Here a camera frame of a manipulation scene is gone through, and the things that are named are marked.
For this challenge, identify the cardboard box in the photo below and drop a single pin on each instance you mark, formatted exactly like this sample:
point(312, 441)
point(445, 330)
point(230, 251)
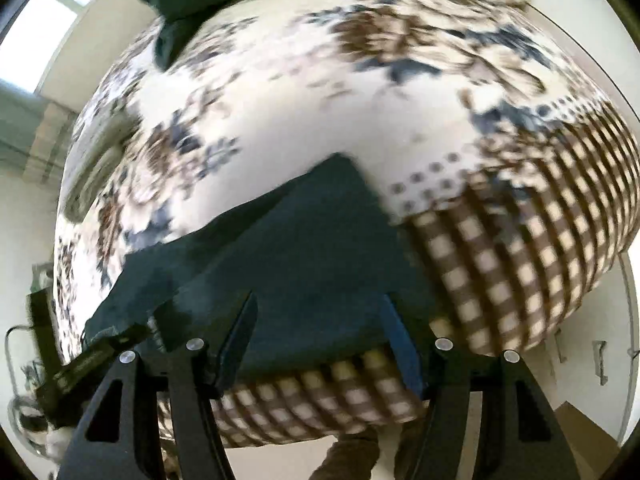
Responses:
point(582, 440)

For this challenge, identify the beige ribbed panel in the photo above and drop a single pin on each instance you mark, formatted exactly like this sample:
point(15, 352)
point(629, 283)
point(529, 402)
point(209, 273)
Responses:
point(47, 140)

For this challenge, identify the dark wall fixture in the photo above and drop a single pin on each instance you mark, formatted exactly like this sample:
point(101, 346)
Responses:
point(601, 360)

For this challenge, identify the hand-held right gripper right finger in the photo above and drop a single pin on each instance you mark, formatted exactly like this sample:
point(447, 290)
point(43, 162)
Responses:
point(403, 351)

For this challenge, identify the floral checkered bed blanket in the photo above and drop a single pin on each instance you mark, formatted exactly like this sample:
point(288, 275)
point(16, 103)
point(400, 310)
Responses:
point(310, 105)

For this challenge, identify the window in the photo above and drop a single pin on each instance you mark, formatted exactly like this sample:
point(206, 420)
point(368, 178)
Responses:
point(55, 15)

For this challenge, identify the person's brown trouser leg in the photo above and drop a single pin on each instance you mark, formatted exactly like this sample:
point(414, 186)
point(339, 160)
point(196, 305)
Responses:
point(350, 452)

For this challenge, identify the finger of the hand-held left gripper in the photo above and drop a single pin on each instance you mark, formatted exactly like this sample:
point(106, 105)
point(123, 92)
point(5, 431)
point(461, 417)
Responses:
point(131, 336)

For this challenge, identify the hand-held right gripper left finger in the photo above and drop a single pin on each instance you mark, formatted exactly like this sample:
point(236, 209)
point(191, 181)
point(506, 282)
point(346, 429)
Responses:
point(238, 341)

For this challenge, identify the dark teal pants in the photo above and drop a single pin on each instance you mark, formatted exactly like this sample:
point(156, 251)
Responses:
point(300, 240)

